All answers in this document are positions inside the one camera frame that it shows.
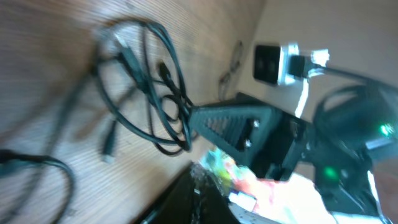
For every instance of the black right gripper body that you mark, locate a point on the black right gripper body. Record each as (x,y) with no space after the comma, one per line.
(277,143)

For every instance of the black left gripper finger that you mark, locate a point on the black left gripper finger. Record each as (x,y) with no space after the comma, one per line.
(192,197)

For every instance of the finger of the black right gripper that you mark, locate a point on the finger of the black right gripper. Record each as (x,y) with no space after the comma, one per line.
(238,130)

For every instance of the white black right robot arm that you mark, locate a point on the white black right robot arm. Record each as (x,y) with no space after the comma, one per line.
(353,128)

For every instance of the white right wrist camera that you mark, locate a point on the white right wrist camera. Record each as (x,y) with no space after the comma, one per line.
(285,64)

